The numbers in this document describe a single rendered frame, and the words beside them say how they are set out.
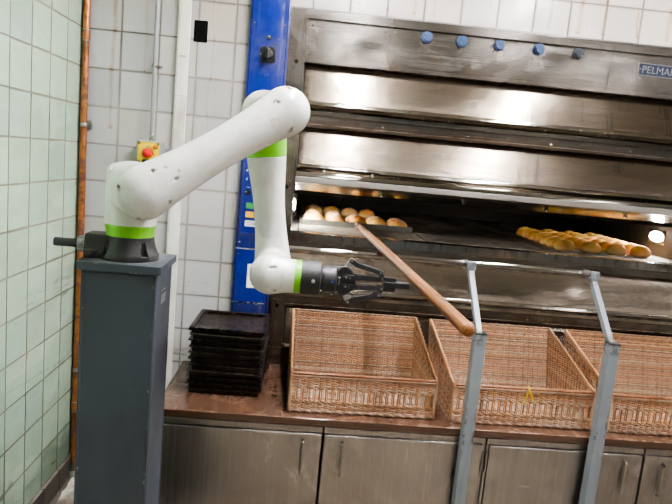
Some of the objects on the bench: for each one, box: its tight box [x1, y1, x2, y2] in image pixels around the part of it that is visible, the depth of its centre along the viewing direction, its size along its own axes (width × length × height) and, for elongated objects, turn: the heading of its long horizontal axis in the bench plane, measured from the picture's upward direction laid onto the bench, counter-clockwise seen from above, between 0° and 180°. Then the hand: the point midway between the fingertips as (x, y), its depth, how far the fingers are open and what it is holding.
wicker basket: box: [287, 308, 439, 420], centre depth 247 cm, size 49×56×28 cm
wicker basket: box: [564, 329, 672, 437], centre depth 255 cm, size 49×56×28 cm
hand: (395, 284), depth 169 cm, fingers closed
